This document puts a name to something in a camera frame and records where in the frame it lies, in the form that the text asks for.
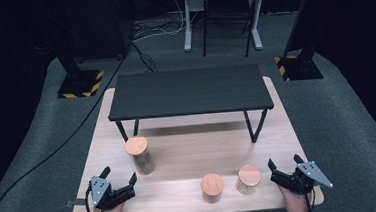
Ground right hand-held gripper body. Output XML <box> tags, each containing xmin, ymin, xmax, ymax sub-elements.
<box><xmin>268</xmin><ymin>159</ymin><xmax>335</xmax><ymax>197</ymax></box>

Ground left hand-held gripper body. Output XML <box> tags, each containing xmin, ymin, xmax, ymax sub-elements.
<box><xmin>89</xmin><ymin>173</ymin><xmax>138</xmax><ymax>212</ymax></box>

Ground short jar with pale contents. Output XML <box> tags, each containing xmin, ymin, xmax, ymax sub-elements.
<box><xmin>233</xmin><ymin>162</ymin><xmax>264</xmax><ymax>197</ymax></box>

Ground tall glass jar wooden lid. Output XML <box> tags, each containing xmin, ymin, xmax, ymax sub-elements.
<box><xmin>123</xmin><ymin>135</ymin><xmax>157</xmax><ymax>177</ymax></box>

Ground short jar with red contents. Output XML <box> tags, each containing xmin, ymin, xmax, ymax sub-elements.
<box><xmin>199</xmin><ymin>172</ymin><xmax>227</xmax><ymax>205</ymax></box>

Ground black desktop shelf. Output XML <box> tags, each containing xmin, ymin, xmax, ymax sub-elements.
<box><xmin>105</xmin><ymin>62</ymin><xmax>278</xmax><ymax>154</ymax></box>

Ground person's right hand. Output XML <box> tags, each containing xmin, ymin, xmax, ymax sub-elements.
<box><xmin>278</xmin><ymin>182</ymin><xmax>316</xmax><ymax>212</ymax></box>

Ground grey tape tab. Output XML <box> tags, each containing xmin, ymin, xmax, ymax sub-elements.
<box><xmin>64</xmin><ymin>197</ymin><xmax>88</xmax><ymax>209</ymax></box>

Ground black stand with striped base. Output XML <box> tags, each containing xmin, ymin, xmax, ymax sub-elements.
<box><xmin>270</xmin><ymin>0</ymin><xmax>324</xmax><ymax>84</ymax></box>
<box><xmin>52</xmin><ymin>41</ymin><xmax>107</xmax><ymax>100</ymax></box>

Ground white desk leg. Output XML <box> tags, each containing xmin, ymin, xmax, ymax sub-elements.
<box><xmin>248</xmin><ymin>0</ymin><xmax>271</xmax><ymax>51</ymax></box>
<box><xmin>180</xmin><ymin>0</ymin><xmax>195</xmax><ymax>53</ymax></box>

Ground dark cabinet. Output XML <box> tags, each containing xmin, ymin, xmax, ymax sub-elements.
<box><xmin>61</xmin><ymin>0</ymin><xmax>138</xmax><ymax>64</ymax></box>

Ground black chair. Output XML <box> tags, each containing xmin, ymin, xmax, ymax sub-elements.
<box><xmin>198</xmin><ymin>0</ymin><xmax>265</xmax><ymax>62</ymax></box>

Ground white power box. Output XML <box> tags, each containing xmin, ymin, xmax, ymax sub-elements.
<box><xmin>188</xmin><ymin>0</ymin><xmax>206</xmax><ymax>14</ymax></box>

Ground left hand-held gripper cable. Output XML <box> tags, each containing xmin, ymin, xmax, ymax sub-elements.
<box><xmin>83</xmin><ymin>184</ymin><xmax>101</xmax><ymax>212</ymax></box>

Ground hand-held gripper cable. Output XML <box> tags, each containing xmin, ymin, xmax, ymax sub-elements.
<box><xmin>83</xmin><ymin>184</ymin><xmax>101</xmax><ymax>212</ymax></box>
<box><xmin>301</xmin><ymin>190</ymin><xmax>319</xmax><ymax>212</ymax></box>

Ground right hand-held gripper cable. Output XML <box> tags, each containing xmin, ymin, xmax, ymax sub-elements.
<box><xmin>301</xmin><ymin>190</ymin><xmax>319</xmax><ymax>212</ymax></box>

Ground long black floor cable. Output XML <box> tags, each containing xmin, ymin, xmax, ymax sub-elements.
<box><xmin>0</xmin><ymin>51</ymin><xmax>141</xmax><ymax>212</ymax></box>

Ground short black floor cable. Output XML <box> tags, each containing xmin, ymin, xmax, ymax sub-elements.
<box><xmin>129</xmin><ymin>39</ymin><xmax>158</xmax><ymax>75</ymax></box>

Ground white floor cables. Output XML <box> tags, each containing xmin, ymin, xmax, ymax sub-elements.
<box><xmin>129</xmin><ymin>0</ymin><xmax>203</xmax><ymax>43</ymax></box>

